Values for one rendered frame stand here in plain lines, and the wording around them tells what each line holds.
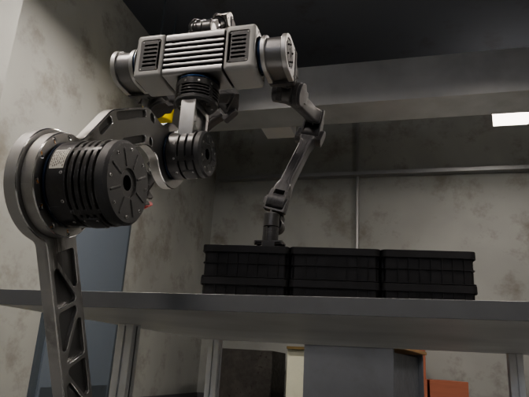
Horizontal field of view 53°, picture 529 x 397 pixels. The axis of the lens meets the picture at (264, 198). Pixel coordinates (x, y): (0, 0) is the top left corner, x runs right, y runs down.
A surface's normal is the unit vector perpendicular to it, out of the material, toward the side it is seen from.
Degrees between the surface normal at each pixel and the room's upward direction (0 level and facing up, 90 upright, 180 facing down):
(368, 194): 90
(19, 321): 90
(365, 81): 90
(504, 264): 90
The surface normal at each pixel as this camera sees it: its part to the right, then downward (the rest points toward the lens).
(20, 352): 0.96, -0.03
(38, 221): -0.18, 0.67
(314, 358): -0.41, -0.30
